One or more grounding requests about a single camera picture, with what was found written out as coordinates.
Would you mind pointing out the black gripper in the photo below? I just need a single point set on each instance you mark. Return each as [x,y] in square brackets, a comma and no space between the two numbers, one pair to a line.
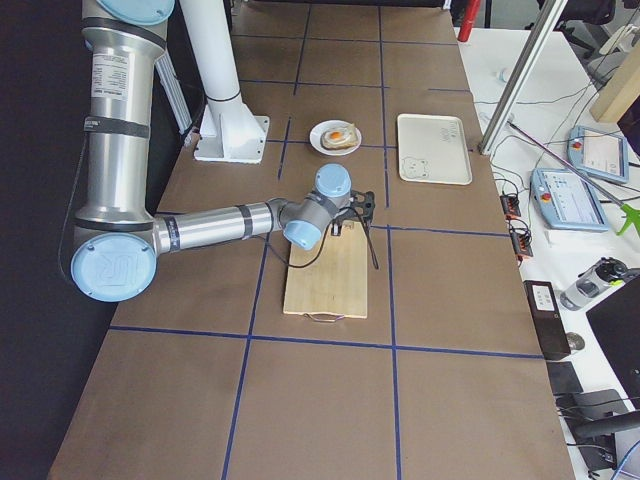
[338,222]

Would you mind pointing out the white round plate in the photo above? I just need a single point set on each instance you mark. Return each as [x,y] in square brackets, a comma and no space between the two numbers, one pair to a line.
[316,133]

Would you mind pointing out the wooden cutting board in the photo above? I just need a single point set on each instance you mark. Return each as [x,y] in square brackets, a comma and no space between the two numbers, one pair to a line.
[329,282]

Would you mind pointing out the fried egg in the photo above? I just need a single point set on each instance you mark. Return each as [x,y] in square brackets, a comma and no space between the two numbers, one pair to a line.
[336,135]

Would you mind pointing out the cream bear tray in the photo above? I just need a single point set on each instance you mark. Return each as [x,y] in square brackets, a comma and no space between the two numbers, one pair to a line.
[432,149]

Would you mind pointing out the orange black connector block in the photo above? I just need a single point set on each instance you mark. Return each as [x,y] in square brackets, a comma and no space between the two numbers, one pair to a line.
[511,206]

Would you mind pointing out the black power box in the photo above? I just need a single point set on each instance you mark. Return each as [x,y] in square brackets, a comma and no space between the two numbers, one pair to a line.
[547,320]

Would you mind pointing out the near teach pendant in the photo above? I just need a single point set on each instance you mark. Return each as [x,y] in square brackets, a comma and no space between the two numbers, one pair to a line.
[566,202]

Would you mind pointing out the teach pendant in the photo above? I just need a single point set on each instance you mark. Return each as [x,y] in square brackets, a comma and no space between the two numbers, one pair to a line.
[601,155]
[566,202]

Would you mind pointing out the red cylinder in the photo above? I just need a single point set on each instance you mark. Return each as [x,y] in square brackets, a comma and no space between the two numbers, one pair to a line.
[470,13]

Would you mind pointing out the far teach pendant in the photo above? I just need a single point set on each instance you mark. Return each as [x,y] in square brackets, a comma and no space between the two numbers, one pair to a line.
[601,155]

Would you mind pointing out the clear water bottle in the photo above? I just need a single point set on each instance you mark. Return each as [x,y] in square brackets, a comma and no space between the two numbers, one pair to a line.
[605,273]

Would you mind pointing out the green tipped grabber stick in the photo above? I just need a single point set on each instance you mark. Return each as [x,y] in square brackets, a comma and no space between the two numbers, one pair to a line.
[632,214]

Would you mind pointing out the black monitor corner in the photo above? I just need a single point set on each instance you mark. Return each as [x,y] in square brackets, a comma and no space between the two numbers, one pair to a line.
[615,324]

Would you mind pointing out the wooden plank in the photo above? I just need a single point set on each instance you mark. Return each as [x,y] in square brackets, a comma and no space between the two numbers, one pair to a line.
[620,92]

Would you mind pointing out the aluminium rail behind pedestal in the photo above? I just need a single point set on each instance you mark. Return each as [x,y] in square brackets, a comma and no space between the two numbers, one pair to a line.
[167,75]

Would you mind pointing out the aluminium frame post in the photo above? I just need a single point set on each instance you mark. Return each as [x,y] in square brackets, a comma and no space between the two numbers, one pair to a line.
[543,27]

